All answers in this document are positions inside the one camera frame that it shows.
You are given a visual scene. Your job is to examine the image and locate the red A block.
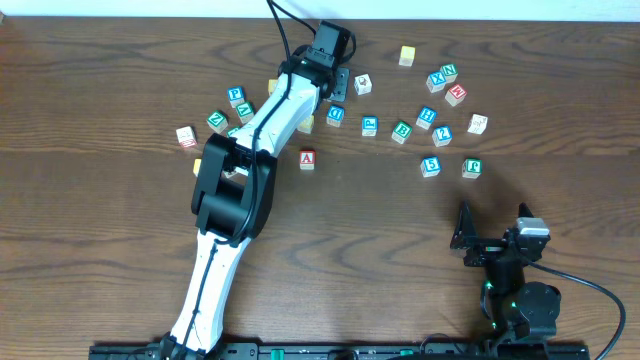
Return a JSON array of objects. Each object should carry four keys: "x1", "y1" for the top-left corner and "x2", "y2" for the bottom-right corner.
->
[{"x1": 299, "y1": 150, "x2": 316, "y2": 170}]

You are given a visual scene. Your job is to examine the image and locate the blue 2 block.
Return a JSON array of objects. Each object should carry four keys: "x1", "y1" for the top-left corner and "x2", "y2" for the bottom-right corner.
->
[{"x1": 432, "y1": 126, "x2": 453, "y2": 147}]

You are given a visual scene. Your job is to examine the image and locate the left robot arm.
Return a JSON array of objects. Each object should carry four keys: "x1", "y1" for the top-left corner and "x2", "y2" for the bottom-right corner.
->
[{"x1": 158, "y1": 21, "x2": 356, "y2": 359}]

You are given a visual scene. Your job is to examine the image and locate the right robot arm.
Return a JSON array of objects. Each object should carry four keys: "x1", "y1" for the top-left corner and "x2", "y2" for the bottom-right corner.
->
[{"x1": 450, "y1": 202, "x2": 561, "y2": 359}]

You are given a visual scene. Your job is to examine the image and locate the blue D block lower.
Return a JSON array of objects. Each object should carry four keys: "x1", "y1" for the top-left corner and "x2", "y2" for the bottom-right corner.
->
[{"x1": 326, "y1": 105, "x2": 345, "y2": 127}]

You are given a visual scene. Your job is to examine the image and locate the white picture block centre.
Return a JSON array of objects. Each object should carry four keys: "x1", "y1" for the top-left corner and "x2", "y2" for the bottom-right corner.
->
[{"x1": 354, "y1": 74, "x2": 373, "y2": 96}]

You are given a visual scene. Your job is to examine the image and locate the blue P block centre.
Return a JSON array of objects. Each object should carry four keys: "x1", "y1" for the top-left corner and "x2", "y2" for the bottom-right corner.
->
[{"x1": 361, "y1": 116, "x2": 379, "y2": 137}]

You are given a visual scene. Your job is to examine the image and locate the blue p block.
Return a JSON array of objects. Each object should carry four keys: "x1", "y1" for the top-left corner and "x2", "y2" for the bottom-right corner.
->
[
  {"x1": 227, "y1": 86, "x2": 246, "y2": 108},
  {"x1": 361, "y1": 116, "x2": 379, "y2": 137}
]

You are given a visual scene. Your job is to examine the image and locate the yellow S block centre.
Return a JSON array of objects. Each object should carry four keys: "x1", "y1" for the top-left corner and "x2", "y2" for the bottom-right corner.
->
[{"x1": 297, "y1": 115, "x2": 314, "y2": 134}]

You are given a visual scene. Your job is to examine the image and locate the yellow O block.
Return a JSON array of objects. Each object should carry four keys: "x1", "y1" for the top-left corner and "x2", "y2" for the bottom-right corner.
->
[{"x1": 268, "y1": 79, "x2": 278, "y2": 96}]

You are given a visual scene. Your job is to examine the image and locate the green J block right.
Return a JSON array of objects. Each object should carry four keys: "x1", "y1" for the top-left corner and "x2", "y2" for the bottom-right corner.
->
[{"x1": 462, "y1": 158, "x2": 483, "y2": 179}]

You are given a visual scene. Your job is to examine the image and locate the green B block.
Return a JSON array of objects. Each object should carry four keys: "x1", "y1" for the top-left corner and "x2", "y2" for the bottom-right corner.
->
[{"x1": 391, "y1": 121, "x2": 413, "y2": 144}]

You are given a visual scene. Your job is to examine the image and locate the blue 5 block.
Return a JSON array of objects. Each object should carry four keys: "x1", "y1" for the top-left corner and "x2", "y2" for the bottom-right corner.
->
[{"x1": 420, "y1": 156, "x2": 441, "y2": 178}]

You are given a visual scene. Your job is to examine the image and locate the yellow block top right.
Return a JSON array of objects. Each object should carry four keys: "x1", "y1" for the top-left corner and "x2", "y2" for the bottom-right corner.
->
[{"x1": 398, "y1": 45, "x2": 416, "y2": 67}]

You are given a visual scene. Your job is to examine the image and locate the green V block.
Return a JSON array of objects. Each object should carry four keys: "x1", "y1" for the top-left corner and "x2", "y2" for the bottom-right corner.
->
[{"x1": 235, "y1": 101, "x2": 255, "y2": 124}]

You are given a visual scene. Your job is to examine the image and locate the blue P block left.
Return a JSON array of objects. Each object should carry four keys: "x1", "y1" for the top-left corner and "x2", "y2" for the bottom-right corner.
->
[{"x1": 227, "y1": 86, "x2": 246, "y2": 108}]

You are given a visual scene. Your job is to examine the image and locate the blue H block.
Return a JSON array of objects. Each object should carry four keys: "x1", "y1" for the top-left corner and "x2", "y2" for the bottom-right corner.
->
[{"x1": 416, "y1": 107, "x2": 437, "y2": 130}]

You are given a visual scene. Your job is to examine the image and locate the blue X block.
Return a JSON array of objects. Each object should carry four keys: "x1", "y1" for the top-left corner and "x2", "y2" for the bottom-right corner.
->
[{"x1": 426, "y1": 71, "x2": 447, "y2": 93}]

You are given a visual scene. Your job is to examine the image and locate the white picture block right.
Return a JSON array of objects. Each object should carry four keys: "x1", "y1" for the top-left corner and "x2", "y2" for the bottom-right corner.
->
[{"x1": 467, "y1": 114, "x2": 488, "y2": 135}]

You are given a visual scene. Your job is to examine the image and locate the green R block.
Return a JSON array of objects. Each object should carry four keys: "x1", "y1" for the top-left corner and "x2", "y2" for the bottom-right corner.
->
[{"x1": 227, "y1": 127, "x2": 241, "y2": 137}]

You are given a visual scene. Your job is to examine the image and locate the green N block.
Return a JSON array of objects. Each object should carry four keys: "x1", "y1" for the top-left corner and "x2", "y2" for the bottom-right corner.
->
[{"x1": 440, "y1": 63, "x2": 459, "y2": 83}]

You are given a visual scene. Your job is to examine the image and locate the green Z block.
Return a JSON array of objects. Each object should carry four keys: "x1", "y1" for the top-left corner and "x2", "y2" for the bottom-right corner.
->
[{"x1": 207, "y1": 110, "x2": 229, "y2": 134}]

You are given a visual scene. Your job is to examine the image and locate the red M block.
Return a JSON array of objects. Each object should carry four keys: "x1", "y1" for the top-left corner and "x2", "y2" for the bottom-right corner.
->
[{"x1": 445, "y1": 84, "x2": 468, "y2": 107}]

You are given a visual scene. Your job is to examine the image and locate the white picture block red edge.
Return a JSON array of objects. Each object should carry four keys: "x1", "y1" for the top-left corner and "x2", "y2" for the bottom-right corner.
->
[{"x1": 176, "y1": 126, "x2": 198, "y2": 148}]

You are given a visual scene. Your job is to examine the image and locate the yellow C block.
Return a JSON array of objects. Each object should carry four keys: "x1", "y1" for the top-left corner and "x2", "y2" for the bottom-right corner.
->
[{"x1": 193, "y1": 158, "x2": 201, "y2": 177}]

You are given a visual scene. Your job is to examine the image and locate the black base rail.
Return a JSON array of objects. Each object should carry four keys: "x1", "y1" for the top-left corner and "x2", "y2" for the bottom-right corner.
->
[{"x1": 88, "y1": 341, "x2": 591, "y2": 360}]

